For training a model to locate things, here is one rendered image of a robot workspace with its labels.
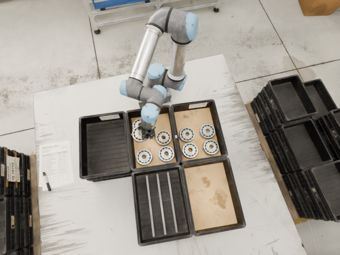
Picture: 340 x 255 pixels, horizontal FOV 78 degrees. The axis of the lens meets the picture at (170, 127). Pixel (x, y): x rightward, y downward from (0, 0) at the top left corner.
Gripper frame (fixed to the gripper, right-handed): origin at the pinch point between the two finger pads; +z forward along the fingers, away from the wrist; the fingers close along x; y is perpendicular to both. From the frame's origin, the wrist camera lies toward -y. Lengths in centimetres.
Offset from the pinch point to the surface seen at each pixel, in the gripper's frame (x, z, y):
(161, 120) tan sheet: 12.6, 15.5, -12.9
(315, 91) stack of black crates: 186, 50, -44
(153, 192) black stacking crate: 1.1, 16.8, 33.5
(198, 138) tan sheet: 35.8, 12.5, 3.6
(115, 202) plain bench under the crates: -23, 33, 36
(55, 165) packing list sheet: -62, 38, 5
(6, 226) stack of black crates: -104, 65, 40
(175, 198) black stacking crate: 14.1, 15.3, 39.1
